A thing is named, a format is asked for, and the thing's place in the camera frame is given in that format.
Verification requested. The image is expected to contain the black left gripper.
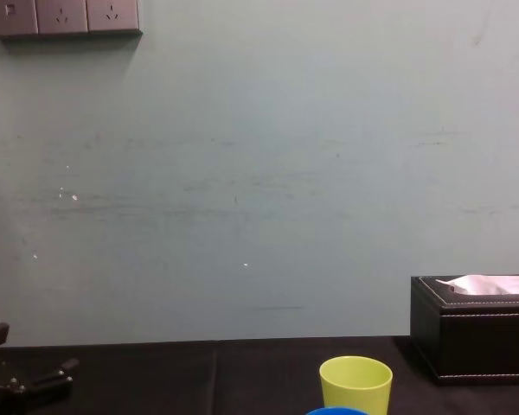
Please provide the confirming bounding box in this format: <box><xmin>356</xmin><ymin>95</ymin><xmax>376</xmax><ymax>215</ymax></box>
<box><xmin>0</xmin><ymin>322</ymin><xmax>80</xmax><ymax>415</ymax></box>

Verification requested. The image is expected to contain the black table cloth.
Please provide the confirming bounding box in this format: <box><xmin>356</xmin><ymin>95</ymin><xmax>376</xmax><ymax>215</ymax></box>
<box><xmin>0</xmin><ymin>335</ymin><xmax>519</xmax><ymax>415</ymax></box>

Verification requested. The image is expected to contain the yellow-green plastic cup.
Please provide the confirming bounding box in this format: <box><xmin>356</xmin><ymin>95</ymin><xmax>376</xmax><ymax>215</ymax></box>
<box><xmin>319</xmin><ymin>355</ymin><xmax>394</xmax><ymax>415</ymax></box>

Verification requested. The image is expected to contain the black leather tissue box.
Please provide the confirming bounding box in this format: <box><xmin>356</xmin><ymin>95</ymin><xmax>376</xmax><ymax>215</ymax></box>
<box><xmin>410</xmin><ymin>274</ymin><xmax>519</xmax><ymax>386</ymax></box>

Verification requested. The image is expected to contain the white paper tissue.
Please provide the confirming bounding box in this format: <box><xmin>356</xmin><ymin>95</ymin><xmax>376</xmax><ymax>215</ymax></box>
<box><xmin>433</xmin><ymin>274</ymin><xmax>519</xmax><ymax>297</ymax></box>

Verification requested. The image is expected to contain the grey wall power socket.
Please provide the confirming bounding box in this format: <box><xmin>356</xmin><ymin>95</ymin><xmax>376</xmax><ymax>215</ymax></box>
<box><xmin>86</xmin><ymin>0</ymin><xmax>141</xmax><ymax>33</ymax></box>
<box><xmin>35</xmin><ymin>0</ymin><xmax>89</xmax><ymax>35</ymax></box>

